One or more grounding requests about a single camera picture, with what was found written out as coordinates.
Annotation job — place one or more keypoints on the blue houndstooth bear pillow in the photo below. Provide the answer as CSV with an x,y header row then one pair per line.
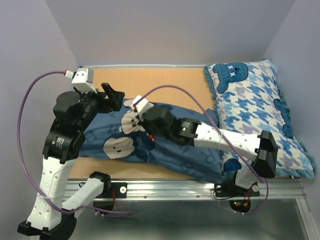
x,y
248,100

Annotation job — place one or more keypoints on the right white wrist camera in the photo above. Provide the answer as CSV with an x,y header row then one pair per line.
x,y
139,107

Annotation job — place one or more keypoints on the dark blue lettered pillowcase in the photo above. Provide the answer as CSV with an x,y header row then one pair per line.
x,y
117,135

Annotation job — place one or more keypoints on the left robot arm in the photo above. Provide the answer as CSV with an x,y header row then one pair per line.
x,y
53,218

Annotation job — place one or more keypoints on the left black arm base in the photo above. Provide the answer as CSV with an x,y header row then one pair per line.
x,y
107,201

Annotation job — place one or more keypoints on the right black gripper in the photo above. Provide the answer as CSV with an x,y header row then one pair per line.
x,y
143,122

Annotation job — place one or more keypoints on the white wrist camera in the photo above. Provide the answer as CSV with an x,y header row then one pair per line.
x,y
83,80
139,107

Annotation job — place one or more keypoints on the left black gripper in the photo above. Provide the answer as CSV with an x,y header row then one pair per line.
x,y
116,98

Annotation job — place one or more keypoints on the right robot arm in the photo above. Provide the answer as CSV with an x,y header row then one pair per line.
x,y
257,151

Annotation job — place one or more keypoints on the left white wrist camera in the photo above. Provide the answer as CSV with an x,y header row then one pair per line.
x,y
83,80

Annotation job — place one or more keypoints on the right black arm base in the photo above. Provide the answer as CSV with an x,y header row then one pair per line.
x,y
239,198

